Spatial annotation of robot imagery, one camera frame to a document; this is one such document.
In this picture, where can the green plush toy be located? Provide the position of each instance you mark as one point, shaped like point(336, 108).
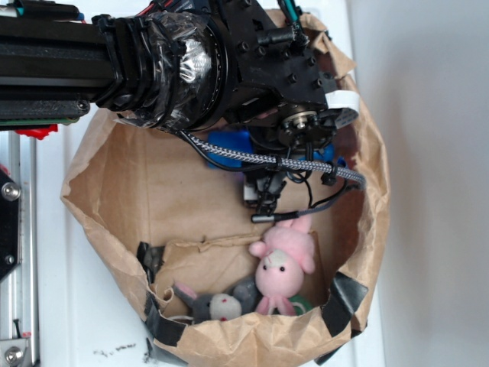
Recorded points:
point(302, 304)

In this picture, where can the black metal bracket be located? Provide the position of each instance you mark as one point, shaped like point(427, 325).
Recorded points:
point(10, 224)

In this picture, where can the grey plush bunny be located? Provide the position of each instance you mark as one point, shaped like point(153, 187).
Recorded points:
point(238, 300)

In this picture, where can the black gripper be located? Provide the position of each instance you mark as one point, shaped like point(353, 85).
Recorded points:
point(280, 93)

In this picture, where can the pink plush bunny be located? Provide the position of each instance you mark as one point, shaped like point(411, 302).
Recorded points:
point(286, 252)

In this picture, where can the blue plastic bottle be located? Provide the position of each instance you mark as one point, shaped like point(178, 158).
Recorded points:
point(240, 143)

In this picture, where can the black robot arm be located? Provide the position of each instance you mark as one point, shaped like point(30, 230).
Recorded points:
point(171, 67)

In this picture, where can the brown paper bag bin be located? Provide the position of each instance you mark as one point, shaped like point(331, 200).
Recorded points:
point(155, 213)

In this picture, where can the aluminium frame rail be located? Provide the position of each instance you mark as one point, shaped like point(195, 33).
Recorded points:
point(20, 344)

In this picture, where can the white plastic tray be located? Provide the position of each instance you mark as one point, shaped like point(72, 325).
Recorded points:
point(84, 320)

